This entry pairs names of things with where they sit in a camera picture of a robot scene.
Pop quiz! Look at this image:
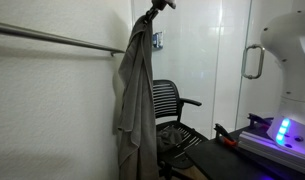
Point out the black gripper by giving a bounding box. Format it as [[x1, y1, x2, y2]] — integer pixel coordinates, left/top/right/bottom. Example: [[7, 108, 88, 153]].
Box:
[[145, 0, 177, 22]]

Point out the grey bath towel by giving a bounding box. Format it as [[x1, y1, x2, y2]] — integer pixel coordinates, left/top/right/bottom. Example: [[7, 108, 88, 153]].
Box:
[[155, 126, 184, 154], [112, 14, 160, 180]]

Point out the metal door handle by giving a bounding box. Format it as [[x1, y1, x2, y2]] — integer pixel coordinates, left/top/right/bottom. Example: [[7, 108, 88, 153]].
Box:
[[240, 44, 266, 81]]

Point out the glass shower door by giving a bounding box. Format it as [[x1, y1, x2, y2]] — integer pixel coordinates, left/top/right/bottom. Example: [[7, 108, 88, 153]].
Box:
[[234, 0, 288, 132]]

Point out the metal towel bar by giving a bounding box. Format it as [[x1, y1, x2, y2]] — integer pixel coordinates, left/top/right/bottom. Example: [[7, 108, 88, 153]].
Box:
[[0, 20, 126, 57]]

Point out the black mesh office chair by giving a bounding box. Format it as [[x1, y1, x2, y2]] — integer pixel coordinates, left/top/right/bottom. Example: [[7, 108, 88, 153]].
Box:
[[152, 79, 210, 180]]

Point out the black orange clamp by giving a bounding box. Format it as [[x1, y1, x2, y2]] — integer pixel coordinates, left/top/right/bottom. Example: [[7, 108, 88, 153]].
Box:
[[213, 122, 239, 147]]

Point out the black purple clamp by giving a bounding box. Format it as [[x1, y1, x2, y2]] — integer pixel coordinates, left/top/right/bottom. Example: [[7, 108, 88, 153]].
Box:
[[247, 112, 275, 128]]

